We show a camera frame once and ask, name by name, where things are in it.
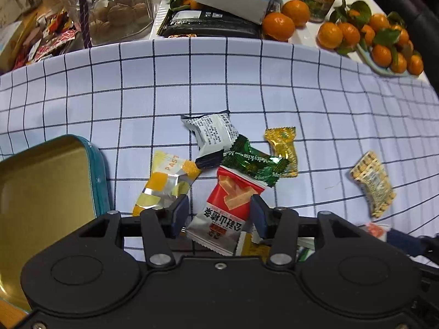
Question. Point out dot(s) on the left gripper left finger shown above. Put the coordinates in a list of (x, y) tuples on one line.
[(157, 227)]

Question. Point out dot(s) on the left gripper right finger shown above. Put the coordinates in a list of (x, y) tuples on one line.
[(280, 226)]

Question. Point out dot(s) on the yellow silver pastry packet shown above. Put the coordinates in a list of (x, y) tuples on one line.
[(171, 176)]

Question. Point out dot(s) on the green foil candy wrapper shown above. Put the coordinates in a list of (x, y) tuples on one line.
[(254, 163)]

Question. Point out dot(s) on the red white snack packet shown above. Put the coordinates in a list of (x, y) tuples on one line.
[(227, 209)]

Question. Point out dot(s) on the gold foil candy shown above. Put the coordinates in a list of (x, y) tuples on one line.
[(281, 140)]

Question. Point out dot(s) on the peanut brittle clear packet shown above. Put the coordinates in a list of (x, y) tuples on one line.
[(370, 174)]

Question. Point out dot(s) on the white black snack packet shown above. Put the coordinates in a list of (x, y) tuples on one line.
[(215, 134)]

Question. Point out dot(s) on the white checkered tablecloth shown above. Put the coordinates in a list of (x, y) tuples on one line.
[(128, 127)]

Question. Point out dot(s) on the teal gold metal tin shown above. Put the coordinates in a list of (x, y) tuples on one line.
[(47, 192)]

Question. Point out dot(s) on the mandarin orange near box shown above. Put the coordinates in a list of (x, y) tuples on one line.
[(278, 26)]

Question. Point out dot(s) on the black snack package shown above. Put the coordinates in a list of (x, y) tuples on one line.
[(207, 23)]

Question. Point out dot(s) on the pile of mandarins with leaves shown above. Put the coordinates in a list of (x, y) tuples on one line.
[(382, 41)]

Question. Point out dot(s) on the mandarin orange beside jar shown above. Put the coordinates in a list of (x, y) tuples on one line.
[(298, 11)]

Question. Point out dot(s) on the glass jar of walnuts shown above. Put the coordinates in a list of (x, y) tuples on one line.
[(113, 21)]

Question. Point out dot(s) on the pile of red snack wrappers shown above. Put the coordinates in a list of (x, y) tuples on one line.
[(49, 35)]

